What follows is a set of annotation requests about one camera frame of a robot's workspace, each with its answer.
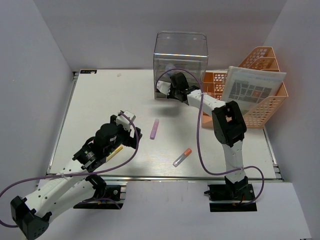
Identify black label sticker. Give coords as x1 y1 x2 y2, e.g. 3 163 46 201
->
79 69 97 74

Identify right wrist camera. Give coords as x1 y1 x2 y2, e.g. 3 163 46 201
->
156 80 171 96

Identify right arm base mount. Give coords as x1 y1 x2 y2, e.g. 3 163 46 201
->
204 184 257 213

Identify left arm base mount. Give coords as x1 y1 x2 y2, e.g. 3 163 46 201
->
73 184 127 210

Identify clear acrylic drawer cabinet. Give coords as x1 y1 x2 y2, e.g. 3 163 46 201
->
153 31 209 87

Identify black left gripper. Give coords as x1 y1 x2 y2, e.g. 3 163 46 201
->
104 114 142 156

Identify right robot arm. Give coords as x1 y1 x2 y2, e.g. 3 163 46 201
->
156 72 248 200

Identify purple highlighter marker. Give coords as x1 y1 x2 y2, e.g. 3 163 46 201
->
149 119 160 140

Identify orange capped marker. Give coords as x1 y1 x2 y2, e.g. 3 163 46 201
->
172 148 192 168

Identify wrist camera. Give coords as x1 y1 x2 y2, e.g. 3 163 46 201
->
156 80 171 96
115 110 136 132

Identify mesh document pouch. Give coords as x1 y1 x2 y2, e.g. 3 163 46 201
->
221 66 287 115

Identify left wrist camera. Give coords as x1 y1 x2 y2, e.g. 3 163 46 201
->
115 110 136 132

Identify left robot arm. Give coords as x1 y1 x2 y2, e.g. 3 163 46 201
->
10 111 142 240

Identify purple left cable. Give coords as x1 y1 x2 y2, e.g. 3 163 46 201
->
0 112 141 228

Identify orange plastic file organizer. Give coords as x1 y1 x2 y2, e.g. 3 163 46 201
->
203 46 288 129

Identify yellow highlighter marker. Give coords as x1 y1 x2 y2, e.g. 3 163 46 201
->
106 145 123 162

